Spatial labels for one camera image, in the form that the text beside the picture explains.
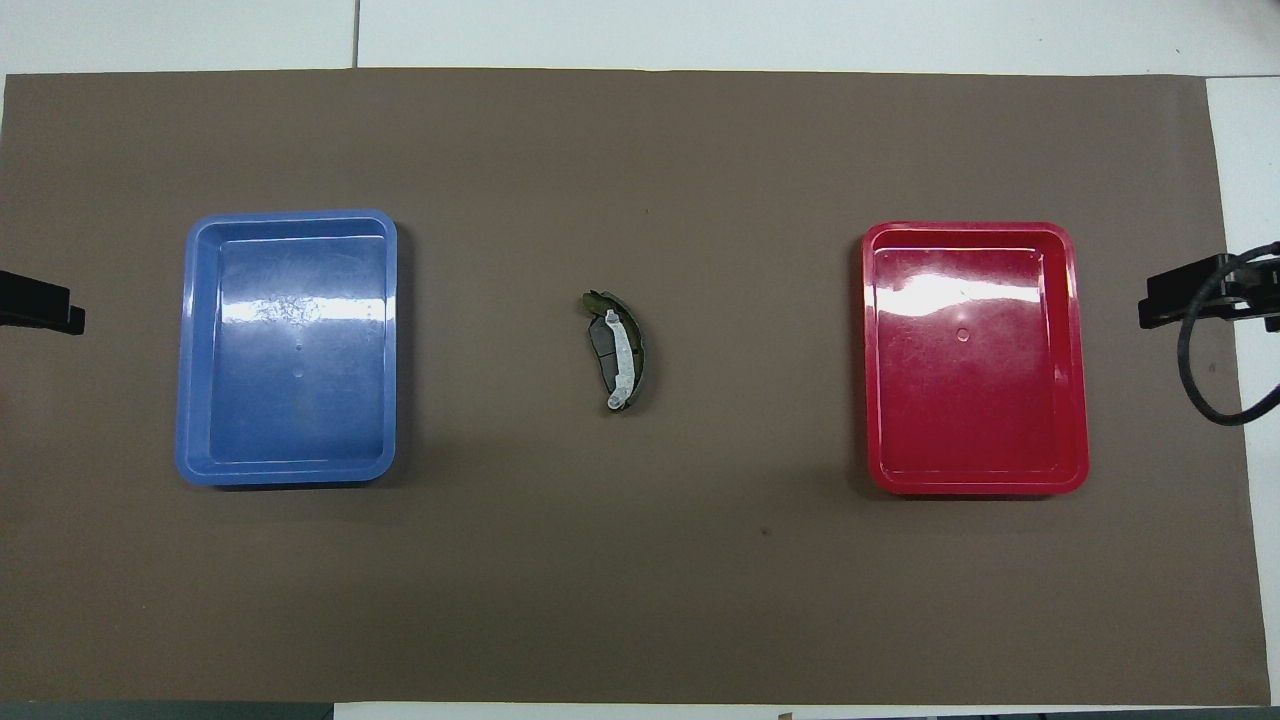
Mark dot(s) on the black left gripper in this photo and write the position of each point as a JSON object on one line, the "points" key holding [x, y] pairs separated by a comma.
{"points": [[35, 302]]}

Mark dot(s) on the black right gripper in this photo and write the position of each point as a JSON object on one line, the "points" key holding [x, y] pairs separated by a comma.
{"points": [[1165, 300]]}

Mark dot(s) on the curved brake shoe white web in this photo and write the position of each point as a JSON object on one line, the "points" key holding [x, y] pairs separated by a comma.
{"points": [[622, 352]]}

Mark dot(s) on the dark brake pad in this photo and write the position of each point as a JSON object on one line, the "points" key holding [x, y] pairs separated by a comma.
{"points": [[603, 347]]}

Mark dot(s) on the red plastic tray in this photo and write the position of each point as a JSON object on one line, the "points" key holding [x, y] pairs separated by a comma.
{"points": [[980, 400]]}

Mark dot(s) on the blue plastic tray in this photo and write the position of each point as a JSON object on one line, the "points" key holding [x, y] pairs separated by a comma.
{"points": [[290, 400]]}

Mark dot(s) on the brown table mat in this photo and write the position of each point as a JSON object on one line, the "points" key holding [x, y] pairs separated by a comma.
{"points": [[640, 150]]}

